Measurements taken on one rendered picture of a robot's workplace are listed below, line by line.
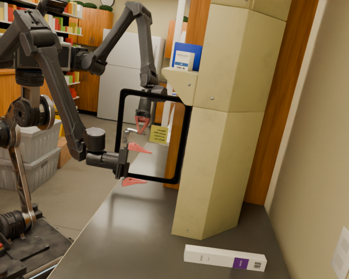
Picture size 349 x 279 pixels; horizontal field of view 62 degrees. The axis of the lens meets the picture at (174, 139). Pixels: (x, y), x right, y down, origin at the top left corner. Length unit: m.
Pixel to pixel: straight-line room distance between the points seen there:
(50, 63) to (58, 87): 0.08
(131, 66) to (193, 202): 5.11
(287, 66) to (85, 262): 1.04
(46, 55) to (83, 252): 0.63
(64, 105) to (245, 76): 0.58
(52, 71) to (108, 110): 5.23
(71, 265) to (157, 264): 0.25
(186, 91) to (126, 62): 5.13
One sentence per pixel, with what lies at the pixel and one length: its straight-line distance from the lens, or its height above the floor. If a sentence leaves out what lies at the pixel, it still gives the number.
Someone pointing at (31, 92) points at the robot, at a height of 1.26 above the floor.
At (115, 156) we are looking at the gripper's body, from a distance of 0.95.
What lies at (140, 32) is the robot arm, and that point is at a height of 1.63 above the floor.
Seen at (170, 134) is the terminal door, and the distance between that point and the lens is 1.26.
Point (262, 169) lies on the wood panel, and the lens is 1.39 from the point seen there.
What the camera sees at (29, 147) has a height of 0.51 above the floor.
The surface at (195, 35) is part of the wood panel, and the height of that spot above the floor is 1.64.
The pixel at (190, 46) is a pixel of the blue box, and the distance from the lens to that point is 1.09.
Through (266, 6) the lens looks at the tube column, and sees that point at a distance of 0.99.
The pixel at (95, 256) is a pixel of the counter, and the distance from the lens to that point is 0.98.
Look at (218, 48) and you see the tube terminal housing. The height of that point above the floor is 1.59.
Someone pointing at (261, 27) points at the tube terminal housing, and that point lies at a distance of 0.97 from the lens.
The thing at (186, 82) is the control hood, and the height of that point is 1.48.
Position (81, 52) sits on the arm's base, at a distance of 1.74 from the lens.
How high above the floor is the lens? 1.56
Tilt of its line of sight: 17 degrees down
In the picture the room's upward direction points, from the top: 9 degrees clockwise
